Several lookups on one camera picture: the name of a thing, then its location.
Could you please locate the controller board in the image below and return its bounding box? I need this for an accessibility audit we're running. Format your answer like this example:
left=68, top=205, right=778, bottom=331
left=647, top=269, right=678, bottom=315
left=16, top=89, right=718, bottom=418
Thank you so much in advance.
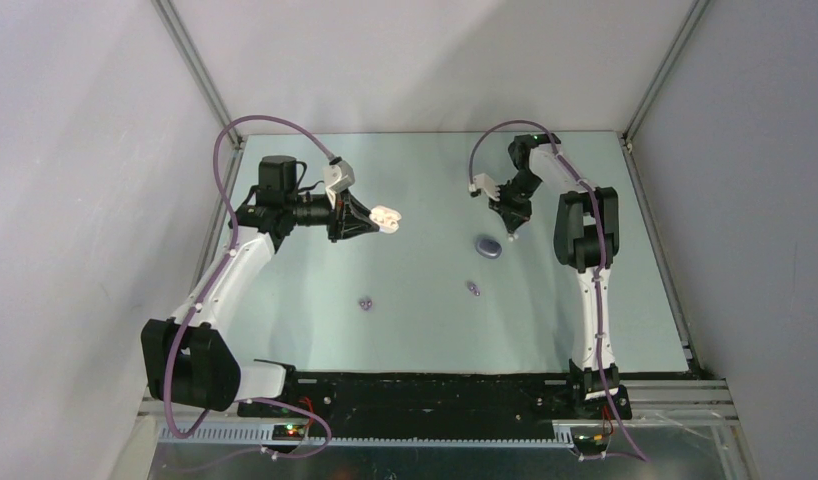
left=272, top=424, right=307, bottom=442
left=572, top=434, right=611, bottom=457

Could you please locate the right controller board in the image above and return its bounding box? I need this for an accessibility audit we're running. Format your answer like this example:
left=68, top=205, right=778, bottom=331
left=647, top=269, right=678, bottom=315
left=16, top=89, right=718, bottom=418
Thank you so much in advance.
left=572, top=434, right=611, bottom=457

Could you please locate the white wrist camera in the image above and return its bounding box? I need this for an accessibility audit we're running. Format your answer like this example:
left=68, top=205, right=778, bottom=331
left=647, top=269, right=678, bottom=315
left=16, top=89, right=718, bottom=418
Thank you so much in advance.
left=468, top=173, right=500, bottom=201
left=322, top=157, right=355, bottom=209

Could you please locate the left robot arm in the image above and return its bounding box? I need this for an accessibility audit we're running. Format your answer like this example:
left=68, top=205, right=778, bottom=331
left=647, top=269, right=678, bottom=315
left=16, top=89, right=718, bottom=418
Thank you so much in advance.
left=140, top=155, right=402, bottom=417

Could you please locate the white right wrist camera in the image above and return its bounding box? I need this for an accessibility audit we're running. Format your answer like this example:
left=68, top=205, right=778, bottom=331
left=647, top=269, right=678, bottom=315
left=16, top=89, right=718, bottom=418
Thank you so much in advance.
left=468, top=173, right=500, bottom=201

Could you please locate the purple earbud charging case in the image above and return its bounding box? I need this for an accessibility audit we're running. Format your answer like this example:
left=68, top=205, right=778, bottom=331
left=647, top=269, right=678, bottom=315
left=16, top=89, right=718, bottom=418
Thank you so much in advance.
left=474, top=236, right=503, bottom=260

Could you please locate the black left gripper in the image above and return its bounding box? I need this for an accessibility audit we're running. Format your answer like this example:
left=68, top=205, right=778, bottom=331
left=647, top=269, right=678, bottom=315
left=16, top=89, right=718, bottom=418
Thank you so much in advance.
left=284, top=187, right=378, bottom=243

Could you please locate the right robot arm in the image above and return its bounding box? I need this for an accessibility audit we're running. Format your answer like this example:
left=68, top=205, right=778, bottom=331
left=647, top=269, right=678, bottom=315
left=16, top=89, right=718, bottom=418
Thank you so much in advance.
left=483, top=134, right=626, bottom=420

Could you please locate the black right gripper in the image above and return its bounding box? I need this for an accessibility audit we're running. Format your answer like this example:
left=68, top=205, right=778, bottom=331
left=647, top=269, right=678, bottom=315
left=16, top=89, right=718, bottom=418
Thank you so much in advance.
left=490, top=169, right=543, bottom=233

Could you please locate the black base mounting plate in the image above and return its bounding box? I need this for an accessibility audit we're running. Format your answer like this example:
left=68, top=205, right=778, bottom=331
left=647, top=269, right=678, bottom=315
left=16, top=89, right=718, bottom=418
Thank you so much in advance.
left=237, top=372, right=632, bottom=441

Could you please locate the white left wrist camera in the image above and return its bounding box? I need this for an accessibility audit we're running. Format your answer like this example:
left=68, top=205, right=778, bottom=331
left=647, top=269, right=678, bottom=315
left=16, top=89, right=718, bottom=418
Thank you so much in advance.
left=322, top=157, right=355, bottom=209

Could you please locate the white earbud charging case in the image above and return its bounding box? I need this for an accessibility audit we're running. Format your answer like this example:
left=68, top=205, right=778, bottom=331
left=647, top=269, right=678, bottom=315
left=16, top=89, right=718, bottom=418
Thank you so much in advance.
left=369, top=205, right=402, bottom=234

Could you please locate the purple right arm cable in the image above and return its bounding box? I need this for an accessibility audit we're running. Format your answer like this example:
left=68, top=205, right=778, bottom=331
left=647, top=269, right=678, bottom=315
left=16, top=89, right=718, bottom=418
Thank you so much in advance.
left=467, top=119, right=649, bottom=464

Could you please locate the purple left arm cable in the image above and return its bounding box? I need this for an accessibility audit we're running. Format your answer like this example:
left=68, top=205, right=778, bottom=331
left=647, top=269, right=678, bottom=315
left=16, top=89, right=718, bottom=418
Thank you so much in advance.
left=163, top=115, right=334, bottom=460

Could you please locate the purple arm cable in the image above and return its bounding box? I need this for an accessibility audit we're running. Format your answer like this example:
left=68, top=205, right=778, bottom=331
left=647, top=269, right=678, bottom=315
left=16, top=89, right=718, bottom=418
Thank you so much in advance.
left=163, top=115, right=334, bottom=460
left=467, top=119, right=649, bottom=464

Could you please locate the left controller board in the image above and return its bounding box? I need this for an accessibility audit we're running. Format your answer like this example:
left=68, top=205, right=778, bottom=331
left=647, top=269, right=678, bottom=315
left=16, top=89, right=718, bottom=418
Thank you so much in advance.
left=272, top=424, right=307, bottom=442

